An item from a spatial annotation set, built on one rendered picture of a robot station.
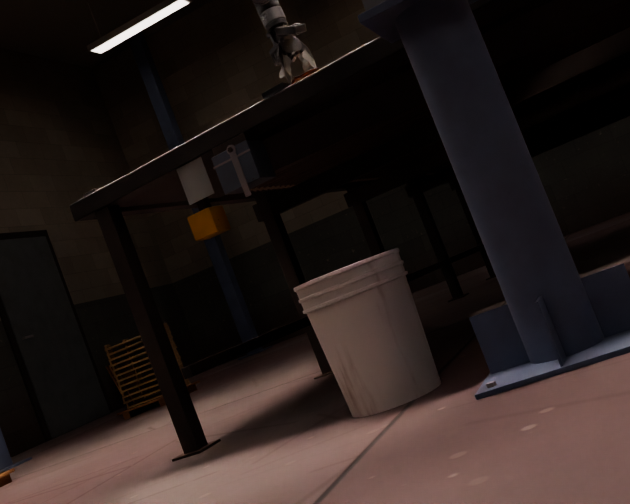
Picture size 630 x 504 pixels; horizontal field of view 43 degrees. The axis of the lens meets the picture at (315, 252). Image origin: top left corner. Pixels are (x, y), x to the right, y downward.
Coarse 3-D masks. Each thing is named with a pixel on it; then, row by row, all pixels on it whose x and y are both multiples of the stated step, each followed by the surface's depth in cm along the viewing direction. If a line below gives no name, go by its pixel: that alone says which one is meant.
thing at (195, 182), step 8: (200, 160) 247; (184, 168) 250; (192, 168) 248; (200, 168) 247; (184, 176) 250; (192, 176) 249; (200, 176) 247; (184, 184) 250; (192, 184) 249; (200, 184) 248; (208, 184) 246; (192, 192) 249; (200, 192) 248; (208, 192) 247; (192, 200) 250
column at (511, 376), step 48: (432, 0) 177; (432, 48) 178; (480, 48) 179; (432, 96) 181; (480, 96) 176; (480, 144) 176; (480, 192) 177; (528, 192) 175; (528, 240) 174; (528, 288) 175; (576, 288) 175; (624, 288) 175; (480, 336) 187; (528, 336) 178; (576, 336) 173; (624, 336) 170
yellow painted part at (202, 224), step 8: (200, 200) 249; (208, 200) 251; (200, 208) 250; (208, 208) 244; (216, 208) 248; (192, 216) 247; (200, 216) 246; (208, 216) 245; (216, 216) 246; (224, 216) 250; (192, 224) 248; (200, 224) 246; (208, 224) 245; (216, 224) 245; (224, 224) 248; (192, 232) 248; (200, 232) 247; (208, 232) 245; (216, 232) 245; (200, 240) 249
